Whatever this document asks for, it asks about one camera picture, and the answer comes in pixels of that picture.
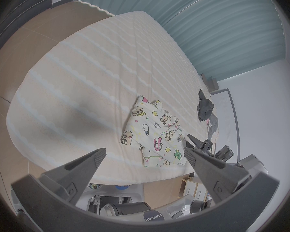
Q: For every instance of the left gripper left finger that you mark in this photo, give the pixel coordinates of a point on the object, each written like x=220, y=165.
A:
x=77, y=175

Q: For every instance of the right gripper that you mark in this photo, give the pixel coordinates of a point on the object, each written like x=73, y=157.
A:
x=206, y=147

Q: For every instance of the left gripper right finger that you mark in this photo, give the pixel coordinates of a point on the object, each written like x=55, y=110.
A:
x=215, y=177

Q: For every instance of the white printed pyjama garment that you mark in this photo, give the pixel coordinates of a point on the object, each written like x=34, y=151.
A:
x=154, y=124

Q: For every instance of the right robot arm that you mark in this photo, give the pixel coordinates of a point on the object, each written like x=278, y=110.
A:
x=252, y=164

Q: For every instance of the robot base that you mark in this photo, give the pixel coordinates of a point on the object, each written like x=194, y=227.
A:
x=133, y=197

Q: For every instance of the pink garment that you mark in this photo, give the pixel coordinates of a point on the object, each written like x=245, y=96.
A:
x=208, y=122

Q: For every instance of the grey garment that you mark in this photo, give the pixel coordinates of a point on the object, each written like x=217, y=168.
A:
x=214, y=127

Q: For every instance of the pale wooden chest of drawers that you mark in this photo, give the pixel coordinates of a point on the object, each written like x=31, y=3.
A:
x=191, y=188

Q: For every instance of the black garment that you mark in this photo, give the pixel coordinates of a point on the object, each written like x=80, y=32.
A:
x=204, y=106

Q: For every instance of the grey white bedside table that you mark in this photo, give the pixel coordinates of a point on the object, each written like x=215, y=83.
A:
x=211, y=84

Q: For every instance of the bed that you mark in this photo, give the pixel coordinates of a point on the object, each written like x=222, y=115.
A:
x=87, y=81

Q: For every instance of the dark grey round chair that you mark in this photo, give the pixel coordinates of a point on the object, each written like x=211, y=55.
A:
x=26, y=6

